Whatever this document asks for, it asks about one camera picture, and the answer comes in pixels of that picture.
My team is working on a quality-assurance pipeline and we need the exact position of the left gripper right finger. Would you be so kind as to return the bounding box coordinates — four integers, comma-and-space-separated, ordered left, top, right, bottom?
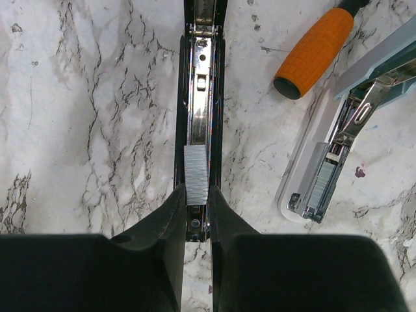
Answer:
208, 186, 408, 311

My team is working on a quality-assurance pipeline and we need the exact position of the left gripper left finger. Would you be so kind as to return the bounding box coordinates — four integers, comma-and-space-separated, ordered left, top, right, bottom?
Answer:
1, 185, 186, 311

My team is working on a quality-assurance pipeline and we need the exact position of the grey staple strip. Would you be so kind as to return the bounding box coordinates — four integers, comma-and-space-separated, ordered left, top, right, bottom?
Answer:
184, 145, 209, 206
305, 161, 339, 223

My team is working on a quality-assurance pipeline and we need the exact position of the black stapler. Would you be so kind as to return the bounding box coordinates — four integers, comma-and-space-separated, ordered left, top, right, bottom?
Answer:
174, 1, 228, 242

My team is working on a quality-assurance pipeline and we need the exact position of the orange handled screwdriver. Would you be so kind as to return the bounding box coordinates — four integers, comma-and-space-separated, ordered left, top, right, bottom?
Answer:
273, 1, 369, 100

